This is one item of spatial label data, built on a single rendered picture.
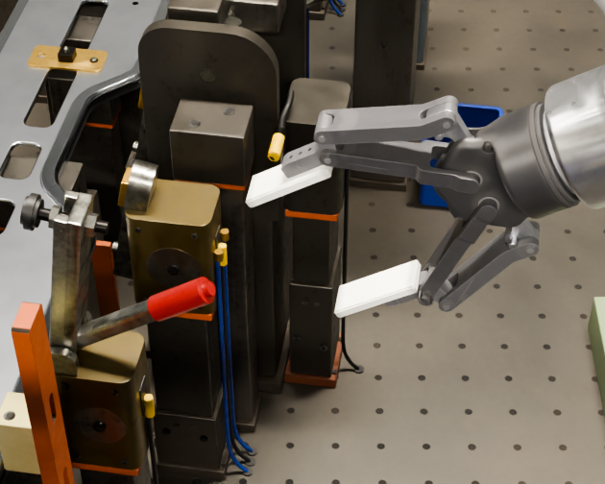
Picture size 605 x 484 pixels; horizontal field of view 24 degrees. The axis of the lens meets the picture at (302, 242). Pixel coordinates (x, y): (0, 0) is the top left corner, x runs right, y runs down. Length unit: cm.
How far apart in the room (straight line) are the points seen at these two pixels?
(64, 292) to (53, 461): 13
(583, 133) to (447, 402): 73
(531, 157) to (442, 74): 114
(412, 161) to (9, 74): 71
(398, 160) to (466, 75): 110
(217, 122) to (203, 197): 7
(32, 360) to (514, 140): 37
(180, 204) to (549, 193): 44
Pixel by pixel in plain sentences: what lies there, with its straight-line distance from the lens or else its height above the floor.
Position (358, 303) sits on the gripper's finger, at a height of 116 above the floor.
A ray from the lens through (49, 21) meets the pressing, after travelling 165.
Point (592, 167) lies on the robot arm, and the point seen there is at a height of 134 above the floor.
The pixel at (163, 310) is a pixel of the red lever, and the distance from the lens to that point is 111.
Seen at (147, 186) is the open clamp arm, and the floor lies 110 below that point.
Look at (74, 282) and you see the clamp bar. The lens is 110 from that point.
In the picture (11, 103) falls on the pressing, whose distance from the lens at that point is 154.
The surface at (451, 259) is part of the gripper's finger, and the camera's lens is 102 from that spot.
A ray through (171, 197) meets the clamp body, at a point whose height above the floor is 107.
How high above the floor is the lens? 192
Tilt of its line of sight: 43 degrees down
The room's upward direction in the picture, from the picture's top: straight up
